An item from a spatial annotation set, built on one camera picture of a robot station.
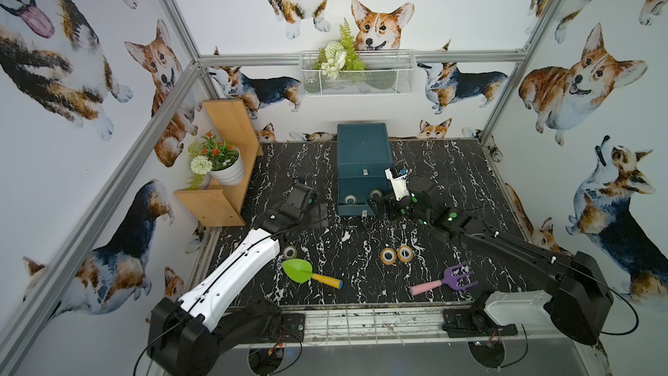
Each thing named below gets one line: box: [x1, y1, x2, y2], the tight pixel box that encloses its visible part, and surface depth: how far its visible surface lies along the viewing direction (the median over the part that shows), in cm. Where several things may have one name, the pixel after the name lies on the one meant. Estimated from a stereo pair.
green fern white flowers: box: [312, 17, 366, 81], surface depth 82 cm
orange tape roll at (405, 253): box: [396, 244, 415, 263], surface depth 90 cm
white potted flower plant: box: [187, 131, 246, 190], surface depth 91 cm
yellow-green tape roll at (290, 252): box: [283, 246, 298, 260], surface depth 90 cm
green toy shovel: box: [281, 258, 344, 289], surface depth 85 cm
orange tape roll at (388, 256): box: [380, 247, 397, 266], surface depth 90 cm
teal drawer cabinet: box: [336, 122, 392, 217], surface depth 92 cm
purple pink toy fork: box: [409, 261, 479, 296], surface depth 83 cm
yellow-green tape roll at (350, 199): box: [343, 193, 359, 206], surface depth 94 cm
